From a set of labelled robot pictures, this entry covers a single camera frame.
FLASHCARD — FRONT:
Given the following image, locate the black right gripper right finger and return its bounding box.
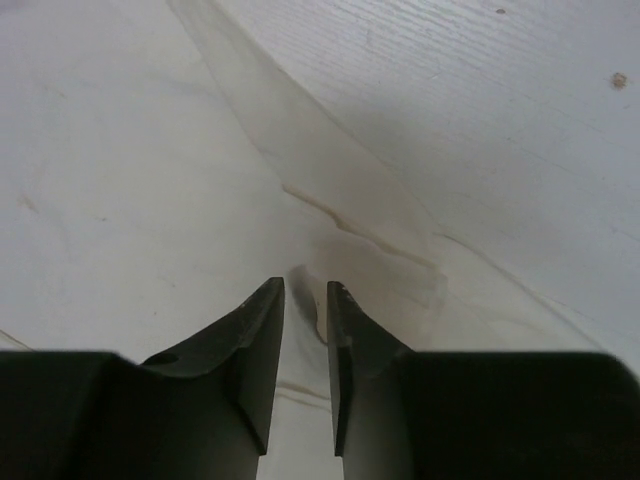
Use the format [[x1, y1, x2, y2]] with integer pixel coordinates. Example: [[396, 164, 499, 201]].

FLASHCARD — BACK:
[[327, 281, 639, 479]]

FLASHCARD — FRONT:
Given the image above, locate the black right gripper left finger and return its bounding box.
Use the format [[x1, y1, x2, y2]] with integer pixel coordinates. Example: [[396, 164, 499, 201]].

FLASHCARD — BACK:
[[1, 277, 285, 479]]

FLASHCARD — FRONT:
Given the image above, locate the white t shirt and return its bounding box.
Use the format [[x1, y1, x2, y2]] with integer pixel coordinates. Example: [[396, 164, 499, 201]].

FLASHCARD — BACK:
[[1, 1, 594, 479]]

